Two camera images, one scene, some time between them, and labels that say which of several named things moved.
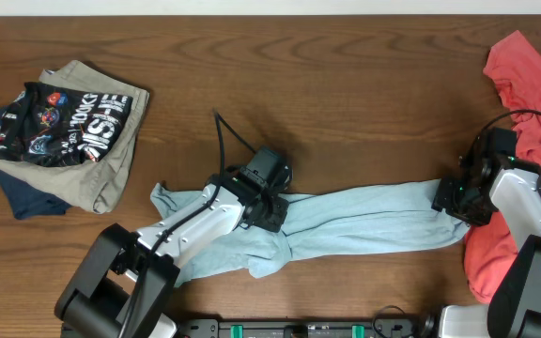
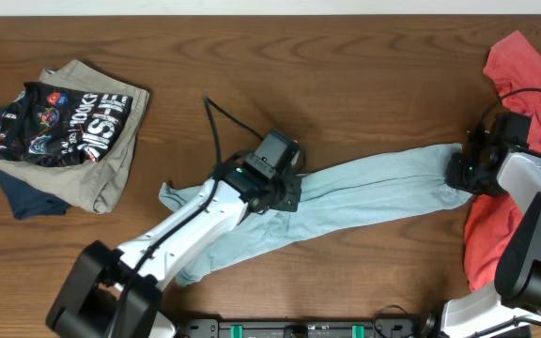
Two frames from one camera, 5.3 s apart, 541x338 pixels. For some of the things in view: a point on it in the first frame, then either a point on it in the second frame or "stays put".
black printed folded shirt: x=57 y=127 stays put
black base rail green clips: x=299 y=329 stays put
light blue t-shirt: x=321 y=229 → x=334 y=199
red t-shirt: x=539 y=96 stays put
